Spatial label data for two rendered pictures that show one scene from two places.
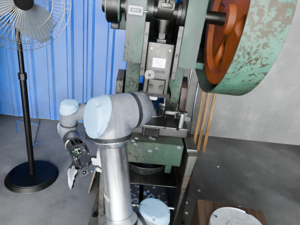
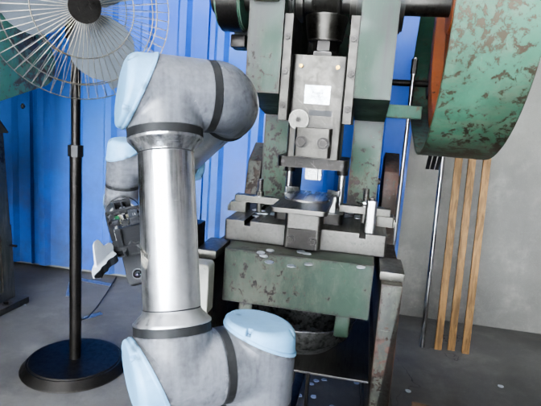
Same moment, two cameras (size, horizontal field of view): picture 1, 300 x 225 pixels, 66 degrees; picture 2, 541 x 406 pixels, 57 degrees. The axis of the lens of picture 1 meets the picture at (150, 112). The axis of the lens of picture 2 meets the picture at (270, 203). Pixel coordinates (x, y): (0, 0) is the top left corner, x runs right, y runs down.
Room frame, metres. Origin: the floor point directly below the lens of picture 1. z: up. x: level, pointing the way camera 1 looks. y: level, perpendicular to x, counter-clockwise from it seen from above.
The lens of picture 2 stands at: (-0.09, -0.24, 0.99)
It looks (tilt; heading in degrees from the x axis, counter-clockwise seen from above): 10 degrees down; 14
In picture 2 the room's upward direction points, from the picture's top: 4 degrees clockwise
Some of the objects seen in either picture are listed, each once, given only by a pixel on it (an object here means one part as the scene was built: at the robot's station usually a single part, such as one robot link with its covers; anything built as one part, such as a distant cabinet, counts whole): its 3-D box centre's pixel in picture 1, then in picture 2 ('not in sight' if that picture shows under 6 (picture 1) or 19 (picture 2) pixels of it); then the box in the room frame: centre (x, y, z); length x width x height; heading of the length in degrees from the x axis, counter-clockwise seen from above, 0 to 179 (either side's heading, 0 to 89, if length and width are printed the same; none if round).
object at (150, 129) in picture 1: (151, 125); (303, 224); (1.19, -0.02, 0.72); 0.25 x 0.14 x 0.14; 3
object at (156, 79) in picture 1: (157, 66); (318, 105); (1.33, -0.01, 1.04); 0.17 x 0.15 x 0.30; 3
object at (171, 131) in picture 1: (150, 119); (309, 226); (1.37, -0.01, 0.68); 0.45 x 0.30 x 0.06; 93
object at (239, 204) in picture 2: not in sight; (257, 195); (1.36, 0.16, 0.76); 0.17 x 0.06 x 0.10; 93
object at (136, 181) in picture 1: (143, 164); (299, 338); (1.38, -0.01, 0.31); 0.43 x 0.42 x 0.01; 93
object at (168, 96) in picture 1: (153, 92); (314, 165); (1.37, -0.01, 0.86); 0.20 x 0.16 x 0.05; 93
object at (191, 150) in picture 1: (181, 142); (389, 293); (1.52, -0.27, 0.45); 0.92 x 0.12 x 0.90; 3
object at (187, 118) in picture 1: (177, 110); (368, 206); (1.38, -0.18, 0.76); 0.17 x 0.06 x 0.10; 93
